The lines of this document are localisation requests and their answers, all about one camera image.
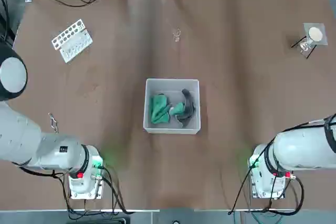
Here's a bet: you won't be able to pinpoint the green cable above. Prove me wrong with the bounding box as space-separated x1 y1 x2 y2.
250 207 283 224

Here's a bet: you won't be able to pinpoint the metal crucible tongs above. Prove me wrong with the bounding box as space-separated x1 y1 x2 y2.
48 112 60 133

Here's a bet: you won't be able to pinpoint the green and grey cloth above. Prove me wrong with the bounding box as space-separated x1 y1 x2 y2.
169 88 198 129

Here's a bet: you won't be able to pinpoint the clear glass beaker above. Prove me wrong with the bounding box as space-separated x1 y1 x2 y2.
299 36 314 56

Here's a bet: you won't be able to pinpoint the black cable bundle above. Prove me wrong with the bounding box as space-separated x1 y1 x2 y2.
227 165 305 216
52 166 136 216

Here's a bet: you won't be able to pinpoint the clear glass test tube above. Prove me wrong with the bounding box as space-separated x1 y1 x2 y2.
172 27 182 43

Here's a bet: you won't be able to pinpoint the black tripod stand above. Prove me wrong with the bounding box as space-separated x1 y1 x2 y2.
290 34 317 60

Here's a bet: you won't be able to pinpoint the white test tube rack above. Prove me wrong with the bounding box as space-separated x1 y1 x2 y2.
50 18 94 65

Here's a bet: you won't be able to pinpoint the white plastic box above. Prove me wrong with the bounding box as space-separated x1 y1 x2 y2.
143 78 202 135

